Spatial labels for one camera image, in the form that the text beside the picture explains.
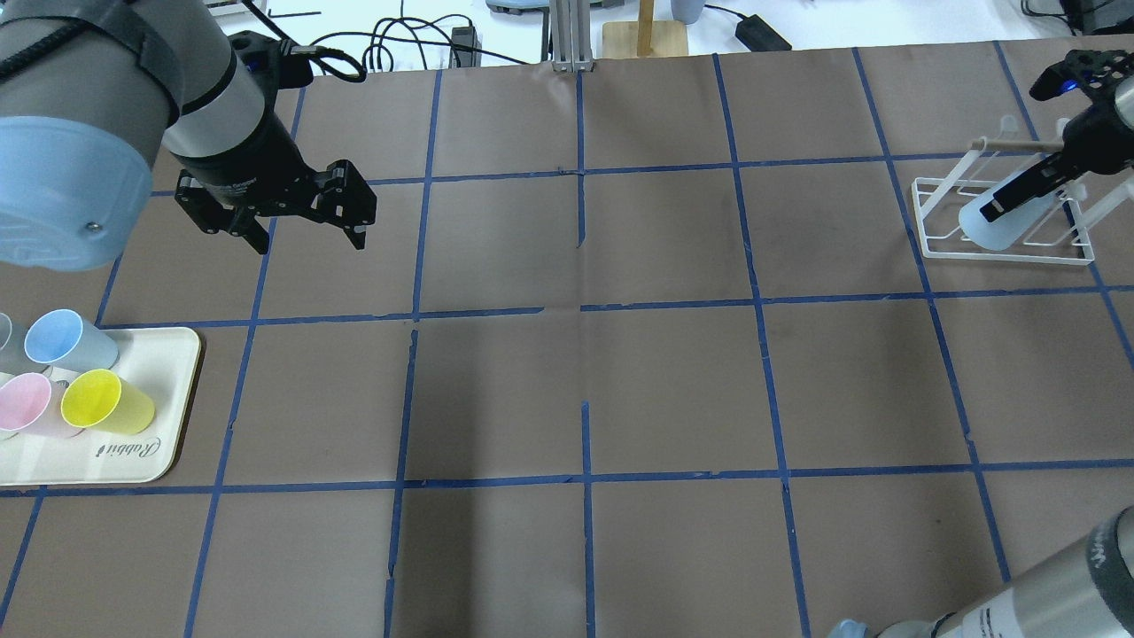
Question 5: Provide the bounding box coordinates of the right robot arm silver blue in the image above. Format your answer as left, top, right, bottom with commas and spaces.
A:
882, 50, 1131, 637

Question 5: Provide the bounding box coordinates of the yellow plastic cup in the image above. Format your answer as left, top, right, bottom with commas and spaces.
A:
61, 369, 156, 436

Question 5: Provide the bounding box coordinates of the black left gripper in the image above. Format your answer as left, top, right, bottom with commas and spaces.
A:
169, 114, 376, 257

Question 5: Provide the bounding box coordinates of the blue plastic cup on tray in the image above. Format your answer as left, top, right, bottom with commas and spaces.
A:
24, 308, 119, 372

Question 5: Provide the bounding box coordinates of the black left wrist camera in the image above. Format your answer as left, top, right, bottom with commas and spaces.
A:
228, 31, 315, 97

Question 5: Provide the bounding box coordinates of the white wire cup rack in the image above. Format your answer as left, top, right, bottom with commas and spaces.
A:
909, 114, 1131, 266

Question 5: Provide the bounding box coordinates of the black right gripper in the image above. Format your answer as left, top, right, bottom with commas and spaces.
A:
980, 77, 1133, 222

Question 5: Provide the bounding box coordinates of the pink plastic cup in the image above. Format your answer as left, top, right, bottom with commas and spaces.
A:
1, 373, 85, 440

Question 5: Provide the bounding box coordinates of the grey plastic cup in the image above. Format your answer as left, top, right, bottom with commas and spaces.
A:
0, 314, 48, 376

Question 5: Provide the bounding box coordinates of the wooden stand base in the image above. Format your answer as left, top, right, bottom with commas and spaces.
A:
599, 1, 689, 59

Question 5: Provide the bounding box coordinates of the black power adapter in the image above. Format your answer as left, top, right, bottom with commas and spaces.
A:
734, 15, 793, 52

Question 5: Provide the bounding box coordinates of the light blue plastic cup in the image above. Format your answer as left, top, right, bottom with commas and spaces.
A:
959, 179, 1056, 252

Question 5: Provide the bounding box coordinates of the blue cup on desk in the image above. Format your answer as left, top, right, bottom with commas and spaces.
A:
670, 0, 706, 26

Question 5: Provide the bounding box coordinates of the aluminium frame post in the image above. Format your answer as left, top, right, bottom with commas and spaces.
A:
548, 0, 594, 73

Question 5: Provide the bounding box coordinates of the cream serving tray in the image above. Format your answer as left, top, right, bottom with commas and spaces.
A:
1, 327, 204, 488

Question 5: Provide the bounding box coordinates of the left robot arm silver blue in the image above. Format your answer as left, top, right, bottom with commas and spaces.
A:
1, 1, 376, 271

